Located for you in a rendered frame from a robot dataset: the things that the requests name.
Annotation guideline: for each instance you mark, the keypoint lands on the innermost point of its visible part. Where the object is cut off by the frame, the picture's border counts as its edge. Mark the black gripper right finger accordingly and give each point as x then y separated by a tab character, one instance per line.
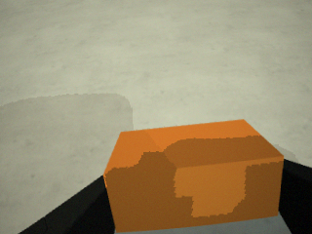
296	197

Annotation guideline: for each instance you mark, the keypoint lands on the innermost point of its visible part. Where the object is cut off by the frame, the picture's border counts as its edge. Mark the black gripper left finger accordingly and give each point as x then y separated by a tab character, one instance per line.
88	212

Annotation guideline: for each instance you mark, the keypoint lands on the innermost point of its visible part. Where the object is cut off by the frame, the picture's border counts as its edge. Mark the orange block with dark square face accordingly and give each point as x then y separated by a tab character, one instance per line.
192	175

